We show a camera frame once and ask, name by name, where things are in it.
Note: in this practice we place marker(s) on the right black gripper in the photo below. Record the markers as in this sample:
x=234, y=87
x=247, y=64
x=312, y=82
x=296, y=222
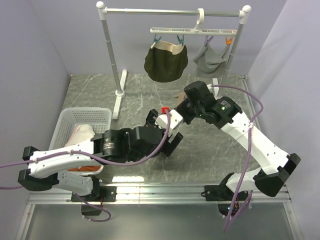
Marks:
x=181, y=109

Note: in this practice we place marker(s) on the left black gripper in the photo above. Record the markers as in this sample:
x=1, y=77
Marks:
x=169, y=147

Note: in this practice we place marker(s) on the grey underwear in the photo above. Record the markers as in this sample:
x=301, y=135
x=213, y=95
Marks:
x=209, y=63

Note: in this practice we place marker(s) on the olive green underwear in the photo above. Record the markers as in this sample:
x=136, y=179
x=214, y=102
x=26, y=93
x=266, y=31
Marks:
x=165, y=62

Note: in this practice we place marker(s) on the wooden clip hanger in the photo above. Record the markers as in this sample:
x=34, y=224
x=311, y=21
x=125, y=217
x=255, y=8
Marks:
x=180, y=97

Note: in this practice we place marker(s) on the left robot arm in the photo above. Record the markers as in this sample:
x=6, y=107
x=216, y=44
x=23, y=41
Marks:
x=124, y=148

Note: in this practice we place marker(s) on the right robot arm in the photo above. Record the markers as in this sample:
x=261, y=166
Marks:
x=275, y=164

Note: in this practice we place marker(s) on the white plastic clip hanger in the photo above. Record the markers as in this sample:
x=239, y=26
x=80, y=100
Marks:
x=197, y=30

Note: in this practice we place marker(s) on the white clothes drying rack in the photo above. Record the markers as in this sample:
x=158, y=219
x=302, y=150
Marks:
x=121, y=80

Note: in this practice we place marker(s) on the white plastic laundry basket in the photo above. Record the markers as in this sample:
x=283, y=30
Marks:
x=99, y=119

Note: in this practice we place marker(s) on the teal clothes peg right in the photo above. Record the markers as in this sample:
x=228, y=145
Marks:
x=180, y=39

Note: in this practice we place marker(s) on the teal clothes peg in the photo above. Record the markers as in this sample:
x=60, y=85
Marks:
x=180, y=39
x=155, y=41

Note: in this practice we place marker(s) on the purple clothes peg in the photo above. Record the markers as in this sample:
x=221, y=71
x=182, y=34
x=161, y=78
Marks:
x=208, y=39

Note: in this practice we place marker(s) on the white pink garment in basket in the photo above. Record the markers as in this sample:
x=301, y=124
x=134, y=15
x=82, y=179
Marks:
x=81, y=136

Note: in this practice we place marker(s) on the orange garment in basket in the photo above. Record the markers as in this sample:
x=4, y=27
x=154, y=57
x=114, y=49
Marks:
x=85, y=169

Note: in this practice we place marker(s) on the teal clothes peg left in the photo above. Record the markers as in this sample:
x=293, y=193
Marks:
x=155, y=41

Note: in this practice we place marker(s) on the orange clothes peg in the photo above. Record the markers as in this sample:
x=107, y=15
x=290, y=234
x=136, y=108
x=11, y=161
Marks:
x=228, y=41

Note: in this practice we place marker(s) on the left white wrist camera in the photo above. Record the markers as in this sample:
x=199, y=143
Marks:
x=169, y=117

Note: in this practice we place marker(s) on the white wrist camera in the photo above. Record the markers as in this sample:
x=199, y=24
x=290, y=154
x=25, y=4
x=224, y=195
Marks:
x=213, y=90
x=169, y=117

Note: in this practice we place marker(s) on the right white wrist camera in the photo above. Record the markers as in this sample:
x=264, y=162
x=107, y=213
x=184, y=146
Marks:
x=213, y=90

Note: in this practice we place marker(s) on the aluminium mounting rail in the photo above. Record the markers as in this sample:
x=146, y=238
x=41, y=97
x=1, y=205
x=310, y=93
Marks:
x=133, y=193

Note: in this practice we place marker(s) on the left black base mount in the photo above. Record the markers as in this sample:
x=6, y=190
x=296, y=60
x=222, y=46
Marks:
x=92, y=204

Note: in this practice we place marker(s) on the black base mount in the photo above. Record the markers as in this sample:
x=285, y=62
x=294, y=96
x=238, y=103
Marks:
x=92, y=204
x=221, y=193

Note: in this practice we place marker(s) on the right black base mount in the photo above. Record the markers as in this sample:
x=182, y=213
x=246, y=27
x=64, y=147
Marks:
x=221, y=193

